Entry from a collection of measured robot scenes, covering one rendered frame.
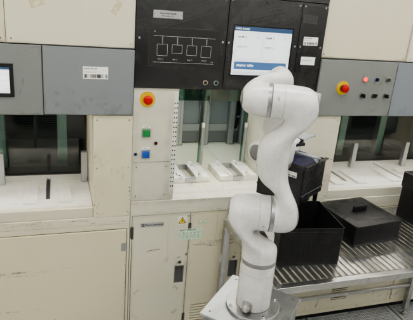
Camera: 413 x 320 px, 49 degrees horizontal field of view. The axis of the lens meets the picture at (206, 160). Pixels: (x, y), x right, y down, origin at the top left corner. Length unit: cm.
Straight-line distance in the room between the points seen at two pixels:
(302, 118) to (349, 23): 108
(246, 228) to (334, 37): 115
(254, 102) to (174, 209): 103
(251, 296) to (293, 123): 62
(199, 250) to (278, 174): 104
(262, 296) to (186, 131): 166
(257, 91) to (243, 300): 73
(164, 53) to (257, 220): 86
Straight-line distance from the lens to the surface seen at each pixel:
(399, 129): 327
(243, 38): 208
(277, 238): 192
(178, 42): 199
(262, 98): 130
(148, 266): 233
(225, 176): 244
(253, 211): 147
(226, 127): 311
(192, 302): 252
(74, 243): 220
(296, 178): 191
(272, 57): 215
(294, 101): 131
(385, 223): 231
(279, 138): 136
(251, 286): 160
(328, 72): 229
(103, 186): 209
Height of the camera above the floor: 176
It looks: 19 degrees down
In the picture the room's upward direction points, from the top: 5 degrees clockwise
